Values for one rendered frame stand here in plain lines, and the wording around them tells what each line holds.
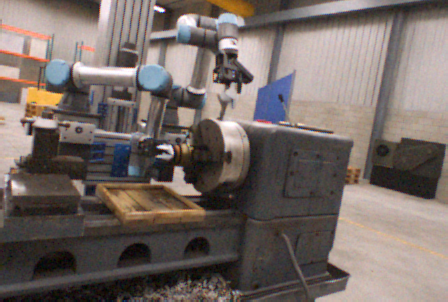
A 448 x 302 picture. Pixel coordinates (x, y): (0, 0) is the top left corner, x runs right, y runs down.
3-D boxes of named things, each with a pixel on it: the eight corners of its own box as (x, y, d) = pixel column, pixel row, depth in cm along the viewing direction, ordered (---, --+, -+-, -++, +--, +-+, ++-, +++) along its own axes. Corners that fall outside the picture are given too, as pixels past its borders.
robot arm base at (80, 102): (55, 107, 162) (58, 87, 161) (87, 111, 170) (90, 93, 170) (59, 109, 149) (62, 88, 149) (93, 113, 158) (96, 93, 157)
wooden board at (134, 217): (164, 192, 146) (165, 184, 146) (204, 221, 117) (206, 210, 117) (95, 193, 129) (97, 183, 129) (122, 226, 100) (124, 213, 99)
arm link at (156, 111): (157, 69, 162) (136, 163, 165) (151, 66, 151) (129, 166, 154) (179, 75, 162) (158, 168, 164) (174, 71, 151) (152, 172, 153)
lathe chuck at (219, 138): (196, 177, 154) (210, 114, 150) (232, 205, 129) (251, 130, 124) (179, 177, 149) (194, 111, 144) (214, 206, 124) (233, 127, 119)
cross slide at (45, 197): (58, 174, 125) (59, 163, 125) (79, 210, 90) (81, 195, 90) (6, 173, 115) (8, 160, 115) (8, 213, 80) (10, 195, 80)
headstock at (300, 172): (279, 189, 199) (289, 127, 197) (345, 215, 160) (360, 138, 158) (197, 188, 165) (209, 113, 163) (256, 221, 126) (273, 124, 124)
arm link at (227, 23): (233, 24, 130) (240, 13, 122) (234, 49, 127) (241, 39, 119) (215, 22, 127) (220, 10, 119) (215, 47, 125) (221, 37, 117)
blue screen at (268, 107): (234, 158, 1022) (246, 85, 1009) (258, 162, 1027) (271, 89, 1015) (253, 188, 611) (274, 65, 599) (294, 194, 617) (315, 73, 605)
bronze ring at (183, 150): (187, 141, 134) (167, 140, 129) (198, 145, 126) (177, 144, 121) (185, 162, 135) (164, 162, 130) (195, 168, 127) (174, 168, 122)
